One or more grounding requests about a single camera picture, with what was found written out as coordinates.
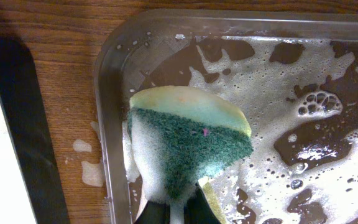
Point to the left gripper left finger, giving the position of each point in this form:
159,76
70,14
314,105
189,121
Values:
154,213

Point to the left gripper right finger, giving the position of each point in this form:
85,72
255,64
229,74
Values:
198,211

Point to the green yellow sponge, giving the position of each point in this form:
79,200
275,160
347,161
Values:
179,135

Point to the dark brown serving tray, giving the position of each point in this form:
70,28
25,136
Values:
294,77

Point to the black soapy water tray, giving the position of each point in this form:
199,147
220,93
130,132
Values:
30,186

